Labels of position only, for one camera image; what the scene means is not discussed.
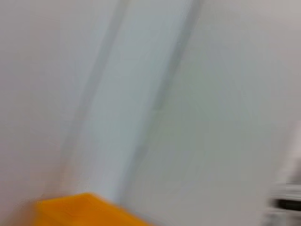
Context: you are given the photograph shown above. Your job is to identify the yellow plastic bin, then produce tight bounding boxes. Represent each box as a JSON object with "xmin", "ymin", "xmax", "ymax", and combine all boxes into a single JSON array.
[{"xmin": 30, "ymin": 192, "xmax": 158, "ymax": 226}]

